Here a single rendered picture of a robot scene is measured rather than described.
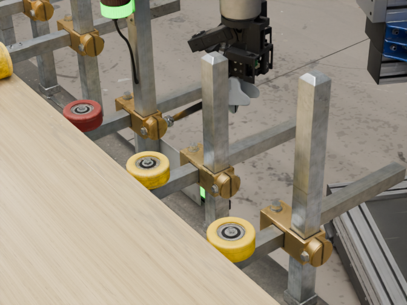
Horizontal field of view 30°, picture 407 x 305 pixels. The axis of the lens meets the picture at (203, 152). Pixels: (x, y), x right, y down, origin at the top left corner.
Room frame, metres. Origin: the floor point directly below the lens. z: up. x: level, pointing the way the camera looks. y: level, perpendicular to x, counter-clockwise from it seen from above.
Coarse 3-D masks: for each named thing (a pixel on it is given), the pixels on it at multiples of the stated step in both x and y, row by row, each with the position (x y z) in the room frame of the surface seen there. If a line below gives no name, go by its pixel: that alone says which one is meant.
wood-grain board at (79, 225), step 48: (0, 96) 1.43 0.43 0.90; (0, 144) 1.24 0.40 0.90; (48, 144) 1.24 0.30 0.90; (0, 192) 1.08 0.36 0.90; (48, 192) 1.08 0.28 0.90; (96, 192) 1.08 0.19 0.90; (144, 192) 1.07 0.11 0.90; (0, 240) 0.95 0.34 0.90; (48, 240) 0.95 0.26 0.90; (96, 240) 0.95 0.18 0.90; (144, 240) 0.94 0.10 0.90; (192, 240) 0.94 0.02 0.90; (0, 288) 0.84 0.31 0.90; (48, 288) 0.84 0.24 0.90; (96, 288) 0.84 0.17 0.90; (144, 288) 0.83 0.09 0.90; (192, 288) 0.83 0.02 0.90; (240, 288) 0.83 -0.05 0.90
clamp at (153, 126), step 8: (120, 104) 1.44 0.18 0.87; (128, 104) 1.43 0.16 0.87; (128, 112) 1.41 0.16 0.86; (136, 112) 1.40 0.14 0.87; (160, 112) 1.40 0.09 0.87; (136, 120) 1.39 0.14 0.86; (144, 120) 1.37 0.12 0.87; (152, 120) 1.37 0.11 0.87; (160, 120) 1.37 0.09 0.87; (136, 128) 1.39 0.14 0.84; (144, 128) 1.36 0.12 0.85; (152, 128) 1.36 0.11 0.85; (160, 128) 1.37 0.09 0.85; (144, 136) 1.37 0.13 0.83; (152, 136) 1.36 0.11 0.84; (160, 136) 1.37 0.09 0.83
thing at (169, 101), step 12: (192, 84) 1.53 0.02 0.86; (156, 96) 1.48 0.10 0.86; (168, 96) 1.48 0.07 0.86; (180, 96) 1.48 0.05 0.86; (192, 96) 1.50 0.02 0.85; (168, 108) 1.47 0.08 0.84; (108, 120) 1.38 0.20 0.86; (120, 120) 1.39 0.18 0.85; (84, 132) 1.34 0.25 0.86; (96, 132) 1.36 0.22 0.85; (108, 132) 1.37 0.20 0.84
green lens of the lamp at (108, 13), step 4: (128, 4) 1.36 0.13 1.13; (104, 8) 1.35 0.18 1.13; (108, 8) 1.35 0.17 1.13; (112, 8) 1.34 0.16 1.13; (116, 8) 1.34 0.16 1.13; (120, 8) 1.35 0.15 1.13; (124, 8) 1.35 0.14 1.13; (128, 8) 1.36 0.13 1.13; (104, 12) 1.35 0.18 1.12; (108, 12) 1.35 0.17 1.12; (112, 12) 1.34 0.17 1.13; (116, 12) 1.34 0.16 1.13; (120, 12) 1.35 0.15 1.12; (124, 12) 1.35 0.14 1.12; (128, 12) 1.36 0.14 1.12; (108, 16) 1.35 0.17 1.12; (112, 16) 1.34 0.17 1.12; (116, 16) 1.34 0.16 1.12; (120, 16) 1.35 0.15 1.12; (124, 16) 1.35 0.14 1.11
